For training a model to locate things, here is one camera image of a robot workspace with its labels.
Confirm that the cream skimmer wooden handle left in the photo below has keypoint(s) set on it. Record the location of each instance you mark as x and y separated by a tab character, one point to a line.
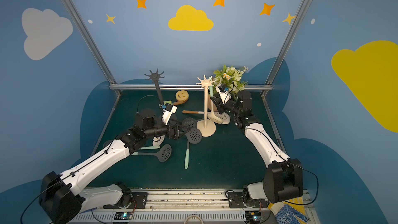
157	141

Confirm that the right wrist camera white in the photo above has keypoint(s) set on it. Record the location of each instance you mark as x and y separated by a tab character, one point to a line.
224	92

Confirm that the yellow smiley sponge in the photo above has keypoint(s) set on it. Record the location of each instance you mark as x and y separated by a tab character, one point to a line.
182	95

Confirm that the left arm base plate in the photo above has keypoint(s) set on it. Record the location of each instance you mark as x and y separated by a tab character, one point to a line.
134	200

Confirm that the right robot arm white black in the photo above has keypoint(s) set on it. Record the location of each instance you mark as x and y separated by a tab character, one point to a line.
283	179

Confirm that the dark grey utensil rack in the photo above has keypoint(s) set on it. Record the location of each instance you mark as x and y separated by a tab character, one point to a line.
155	77

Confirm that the cream skimmer wooden handle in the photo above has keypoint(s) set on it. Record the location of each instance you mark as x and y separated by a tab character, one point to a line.
225	117
157	141

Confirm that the grey skimmer far left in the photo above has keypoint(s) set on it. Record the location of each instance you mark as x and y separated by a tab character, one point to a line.
107	143

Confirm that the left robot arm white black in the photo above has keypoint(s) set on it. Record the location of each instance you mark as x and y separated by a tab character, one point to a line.
60	193

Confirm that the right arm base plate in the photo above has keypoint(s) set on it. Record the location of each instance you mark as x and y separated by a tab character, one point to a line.
242	200

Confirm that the small green trowel wooden handle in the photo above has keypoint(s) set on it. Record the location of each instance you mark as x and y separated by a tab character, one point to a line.
174	103

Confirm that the cream utensil rack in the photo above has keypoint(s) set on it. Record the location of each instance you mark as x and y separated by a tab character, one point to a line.
206	126

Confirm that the pink pot with flowers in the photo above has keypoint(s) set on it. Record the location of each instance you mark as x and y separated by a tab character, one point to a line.
232	77

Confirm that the cream skimmer wooden handle right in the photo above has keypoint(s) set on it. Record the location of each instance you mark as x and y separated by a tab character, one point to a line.
225	117

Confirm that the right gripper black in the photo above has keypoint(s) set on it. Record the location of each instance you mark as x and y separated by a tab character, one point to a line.
217	104

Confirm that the yellow blue work glove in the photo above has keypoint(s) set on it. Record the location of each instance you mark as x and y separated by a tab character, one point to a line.
289	213

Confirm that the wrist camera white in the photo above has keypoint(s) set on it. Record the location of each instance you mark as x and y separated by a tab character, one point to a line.
168	111
224	92

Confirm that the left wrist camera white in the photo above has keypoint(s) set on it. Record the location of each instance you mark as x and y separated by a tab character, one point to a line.
168	111

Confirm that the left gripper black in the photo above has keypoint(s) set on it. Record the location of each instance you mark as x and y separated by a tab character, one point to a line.
175	131

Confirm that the grey skimmer mint handle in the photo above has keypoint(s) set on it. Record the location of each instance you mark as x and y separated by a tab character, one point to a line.
187	143
163	152
194	136

